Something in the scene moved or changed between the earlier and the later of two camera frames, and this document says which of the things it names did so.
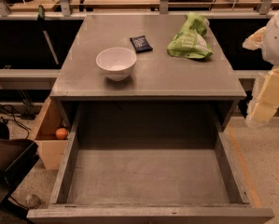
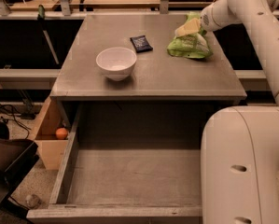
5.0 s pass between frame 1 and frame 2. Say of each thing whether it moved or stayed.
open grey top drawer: stayed
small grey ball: stayed
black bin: stayed
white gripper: moved
